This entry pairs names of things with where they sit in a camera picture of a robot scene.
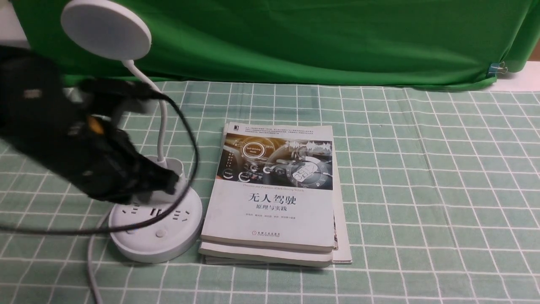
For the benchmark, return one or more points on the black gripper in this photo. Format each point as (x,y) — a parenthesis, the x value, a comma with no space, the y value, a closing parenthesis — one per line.
(99,160)

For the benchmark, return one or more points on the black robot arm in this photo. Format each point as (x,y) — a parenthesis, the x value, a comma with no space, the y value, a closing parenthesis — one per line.
(33,106)

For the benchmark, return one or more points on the white desk lamp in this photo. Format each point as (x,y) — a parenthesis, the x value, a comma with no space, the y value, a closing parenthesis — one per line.
(112,31)

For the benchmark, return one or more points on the white autonomous driving book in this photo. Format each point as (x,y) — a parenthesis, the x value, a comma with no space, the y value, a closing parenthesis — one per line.
(274,202)

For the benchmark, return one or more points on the green backdrop cloth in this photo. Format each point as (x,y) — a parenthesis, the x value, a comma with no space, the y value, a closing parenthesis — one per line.
(431,44)

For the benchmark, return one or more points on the green checkered tablecloth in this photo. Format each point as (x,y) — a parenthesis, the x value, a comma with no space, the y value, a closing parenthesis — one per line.
(440,190)

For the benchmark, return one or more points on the blue binder clip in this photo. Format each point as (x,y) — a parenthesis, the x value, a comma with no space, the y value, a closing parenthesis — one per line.
(496,69)

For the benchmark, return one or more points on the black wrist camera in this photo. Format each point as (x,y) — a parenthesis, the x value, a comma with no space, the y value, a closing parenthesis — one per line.
(111,98)

